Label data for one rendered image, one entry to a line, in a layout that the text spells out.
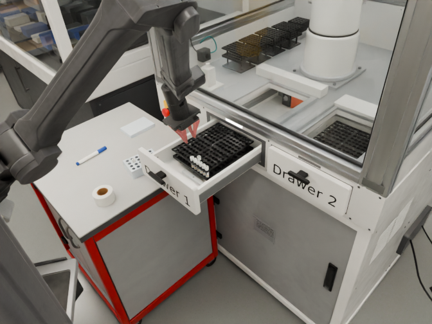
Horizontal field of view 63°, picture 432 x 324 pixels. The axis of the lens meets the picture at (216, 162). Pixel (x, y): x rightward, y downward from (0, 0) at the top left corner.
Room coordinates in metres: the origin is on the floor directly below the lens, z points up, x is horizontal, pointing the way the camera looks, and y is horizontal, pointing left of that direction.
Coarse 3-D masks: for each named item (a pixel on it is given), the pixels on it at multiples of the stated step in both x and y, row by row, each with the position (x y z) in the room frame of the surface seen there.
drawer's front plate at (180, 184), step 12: (144, 156) 0.91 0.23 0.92; (144, 168) 0.93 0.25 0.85; (156, 168) 0.86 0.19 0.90; (168, 168) 0.83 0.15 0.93; (168, 180) 0.82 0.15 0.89; (180, 180) 0.77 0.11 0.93; (168, 192) 0.83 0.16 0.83; (180, 192) 0.78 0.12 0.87; (192, 192) 0.73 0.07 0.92; (192, 204) 0.73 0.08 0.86
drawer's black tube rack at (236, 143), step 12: (204, 132) 1.05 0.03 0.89; (216, 132) 1.04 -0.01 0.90; (228, 132) 1.04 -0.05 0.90; (180, 144) 0.99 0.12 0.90; (192, 144) 0.98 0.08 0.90; (204, 144) 1.02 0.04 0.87; (216, 144) 0.98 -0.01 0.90; (228, 144) 0.97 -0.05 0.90; (240, 144) 0.97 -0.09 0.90; (180, 156) 0.96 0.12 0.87; (204, 156) 0.91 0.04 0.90; (216, 156) 0.90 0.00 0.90; (228, 156) 0.90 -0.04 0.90; (240, 156) 0.93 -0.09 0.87; (192, 168) 0.89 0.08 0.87; (216, 168) 0.88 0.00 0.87
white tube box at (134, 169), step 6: (150, 150) 1.10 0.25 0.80; (132, 156) 1.07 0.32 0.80; (138, 156) 1.07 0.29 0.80; (126, 162) 1.04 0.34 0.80; (138, 162) 1.03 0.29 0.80; (126, 168) 1.03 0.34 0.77; (132, 168) 1.00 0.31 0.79; (138, 168) 0.99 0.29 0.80; (132, 174) 0.98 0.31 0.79; (138, 174) 0.99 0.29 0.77; (144, 174) 1.00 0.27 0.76
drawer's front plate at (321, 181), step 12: (276, 156) 0.87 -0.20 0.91; (288, 156) 0.84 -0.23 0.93; (276, 168) 0.87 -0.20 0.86; (288, 168) 0.83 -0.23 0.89; (300, 168) 0.80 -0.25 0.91; (312, 168) 0.78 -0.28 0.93; (288, 180) 0.83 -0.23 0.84; (312, 180) 0.77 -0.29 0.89; (324, 180) 0.74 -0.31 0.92; (336, 180) 0.72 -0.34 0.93; (312, 192) 0.76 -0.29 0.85; (324, 192) 0.73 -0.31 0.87; (336, 192) 0.70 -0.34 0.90; (348, 192) 0.68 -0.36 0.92; (324, 204) 0.73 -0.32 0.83; (336, 204) 0.70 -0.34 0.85
